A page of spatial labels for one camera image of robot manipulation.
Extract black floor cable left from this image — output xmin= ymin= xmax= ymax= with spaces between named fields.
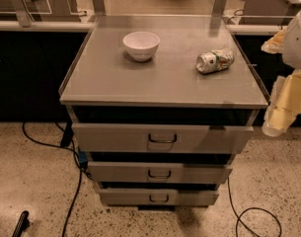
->
xmin=22 ymin=121 xmax=92 ymax=237

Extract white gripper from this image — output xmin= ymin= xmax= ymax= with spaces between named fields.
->
xmin=262 ymin=69 xmax=301 ymax=137

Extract grey top drawer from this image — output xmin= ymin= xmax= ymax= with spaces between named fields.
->
xmin=72 ymin=123 xmax=254 ymax=153

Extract black bar on floor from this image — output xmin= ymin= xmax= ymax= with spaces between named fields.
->
xmin=12 ymin=210 xmax=29 ymax=237

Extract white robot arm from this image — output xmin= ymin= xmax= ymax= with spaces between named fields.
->
xmin=262 ymin=10 xmax=301 ymax=137

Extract grey drawer cabinet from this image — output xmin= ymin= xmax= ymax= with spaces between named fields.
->
xmin=58 ymin=14 xmax=270 ymax=212

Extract white ceramic bowl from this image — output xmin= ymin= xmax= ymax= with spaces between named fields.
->
xmin=123 ymin=32 xmax=161 ymax=62

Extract long white counter ledge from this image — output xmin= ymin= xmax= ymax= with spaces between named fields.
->
xmin=0 ymin=21 xmax=287 ymax=36

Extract grey drawer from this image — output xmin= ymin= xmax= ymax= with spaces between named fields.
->
xmin=99 ymin=189 xmax=219 ymax=206
xmin=72 ymin=123 xmax=254 ymax=153
xmin=88 ymin=162 xmax=231 ymax=185

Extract right grey post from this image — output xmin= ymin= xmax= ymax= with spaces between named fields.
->
xmin=212 ymin=0 xmax=227 ymax=16

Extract blue box behind cabinet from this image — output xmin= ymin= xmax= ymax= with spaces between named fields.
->
xmin=78 ymin=149 xmax=89 ymax=167

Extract left grey post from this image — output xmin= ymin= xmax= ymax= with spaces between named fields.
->
xmin=11 ymin=0 xmax=33 ymax=28

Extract grey middle drawer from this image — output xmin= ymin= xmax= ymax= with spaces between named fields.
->
xmin=88 ymin=162 xmax=231 ymax=185

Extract black floor cable right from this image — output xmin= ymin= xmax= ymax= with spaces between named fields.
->
xmin=226 ymin=176 xmax=283 ymax=237

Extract grey bottom drawer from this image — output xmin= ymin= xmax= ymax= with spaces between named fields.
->
xmin=99 ymin=189 xmax=219 ymax=206

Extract black floor cable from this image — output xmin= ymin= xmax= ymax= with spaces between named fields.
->
xmin=22 ymin=121 xmax=92 ymax=237
xmin=226 ymin=176 xmax=283 ymax=237

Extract crushed aluminium drink can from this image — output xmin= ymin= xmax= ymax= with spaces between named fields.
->
xmin=195 ymin=48 xmax=235 ymax=74

